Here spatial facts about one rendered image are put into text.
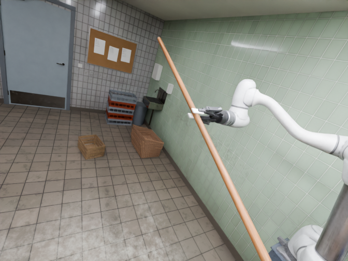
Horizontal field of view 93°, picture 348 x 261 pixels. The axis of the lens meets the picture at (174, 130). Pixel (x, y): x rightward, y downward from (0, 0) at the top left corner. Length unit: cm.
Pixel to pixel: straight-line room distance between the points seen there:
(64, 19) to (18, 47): 100
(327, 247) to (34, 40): 470
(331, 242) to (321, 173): 82
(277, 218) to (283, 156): 62
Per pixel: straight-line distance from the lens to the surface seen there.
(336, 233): 109
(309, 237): 134
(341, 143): 109
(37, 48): 448
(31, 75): 461
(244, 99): 104
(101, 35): 441
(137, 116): 442
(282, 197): 200
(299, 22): 219
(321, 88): 189
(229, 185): 70
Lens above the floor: 188
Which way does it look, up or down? 23 degrees down
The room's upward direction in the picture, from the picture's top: 19 degrees clockwise
